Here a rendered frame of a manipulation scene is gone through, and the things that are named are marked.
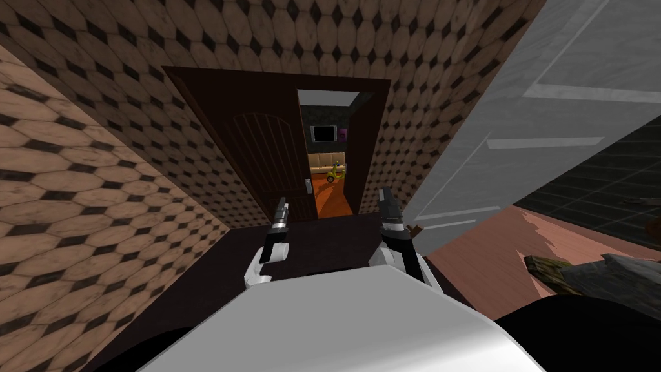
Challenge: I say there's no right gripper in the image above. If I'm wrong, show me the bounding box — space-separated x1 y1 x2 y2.
378 187 407 231

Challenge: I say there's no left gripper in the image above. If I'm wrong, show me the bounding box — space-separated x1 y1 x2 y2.
273 197 290 227

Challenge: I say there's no dark brown door leaf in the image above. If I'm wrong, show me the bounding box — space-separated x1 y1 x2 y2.
164 66 320 229

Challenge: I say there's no beige sofa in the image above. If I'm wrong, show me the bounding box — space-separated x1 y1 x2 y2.
309 151 347 176

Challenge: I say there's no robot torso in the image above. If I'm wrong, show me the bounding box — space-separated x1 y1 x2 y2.
135 265 547 372

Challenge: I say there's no white panelled door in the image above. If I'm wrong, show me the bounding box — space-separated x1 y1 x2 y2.
402 0 661 256

